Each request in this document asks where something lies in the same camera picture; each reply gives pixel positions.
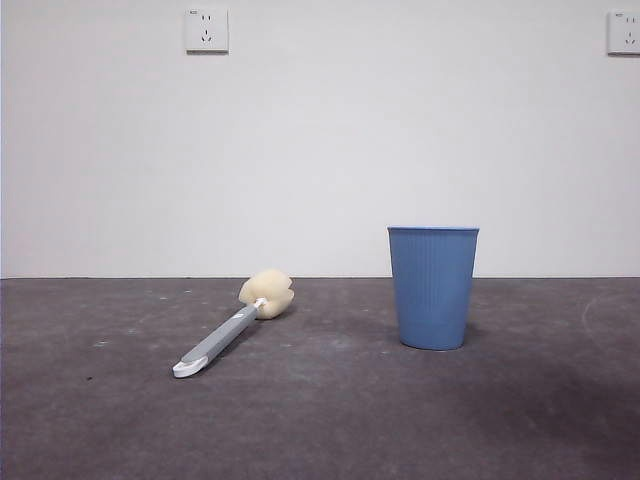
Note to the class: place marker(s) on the blue ribbed plastic cup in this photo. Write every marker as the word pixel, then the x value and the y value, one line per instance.
pixel 432 295

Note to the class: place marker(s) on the white wall socket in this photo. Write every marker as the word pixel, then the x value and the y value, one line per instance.
pixel 207 30
pixel 625 32

